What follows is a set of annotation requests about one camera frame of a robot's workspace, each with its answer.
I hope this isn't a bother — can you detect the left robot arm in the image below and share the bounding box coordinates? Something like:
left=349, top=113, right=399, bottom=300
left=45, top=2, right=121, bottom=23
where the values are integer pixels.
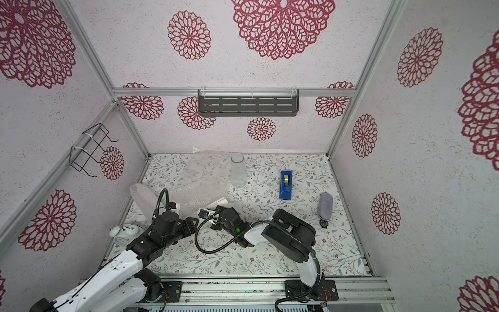
left=30, top=189, right=199, bottom=311

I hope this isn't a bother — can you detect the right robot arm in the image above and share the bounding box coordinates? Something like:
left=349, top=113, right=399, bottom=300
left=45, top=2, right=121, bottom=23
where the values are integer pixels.
left=194, top=205, right=324, bottom=311

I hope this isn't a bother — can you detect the white alarm clock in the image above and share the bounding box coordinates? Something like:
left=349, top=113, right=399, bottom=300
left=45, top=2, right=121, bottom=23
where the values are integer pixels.
left=109, top=224, right=144, bottom=247

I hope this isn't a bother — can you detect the blue tape dispenser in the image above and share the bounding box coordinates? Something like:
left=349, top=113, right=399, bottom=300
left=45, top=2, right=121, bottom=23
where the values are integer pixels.
left=279, top=170, right=292, bottom=200

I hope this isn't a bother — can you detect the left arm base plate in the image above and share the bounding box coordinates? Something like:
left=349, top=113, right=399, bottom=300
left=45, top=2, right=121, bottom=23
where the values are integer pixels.
left=141, top=281, right=183, bottom=303

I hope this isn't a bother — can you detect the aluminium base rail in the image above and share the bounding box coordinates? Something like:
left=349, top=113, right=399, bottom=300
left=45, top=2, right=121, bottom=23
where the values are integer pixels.
left=132, top=276, right=396, bottom=311

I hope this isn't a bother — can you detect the black wire wall rack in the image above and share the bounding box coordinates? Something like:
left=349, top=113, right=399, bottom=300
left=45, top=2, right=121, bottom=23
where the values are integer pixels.
left=68, top=123, right=118, bottom=178

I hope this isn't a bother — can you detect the grey slotted wall shelf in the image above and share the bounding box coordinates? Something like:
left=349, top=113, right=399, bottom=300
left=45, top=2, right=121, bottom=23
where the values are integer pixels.
left=198, top=89, right=300, bottom=117

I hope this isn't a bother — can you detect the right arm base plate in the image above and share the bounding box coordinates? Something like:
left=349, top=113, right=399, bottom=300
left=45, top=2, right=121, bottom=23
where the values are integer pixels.
left=285, top=280, right=339, bottom=302

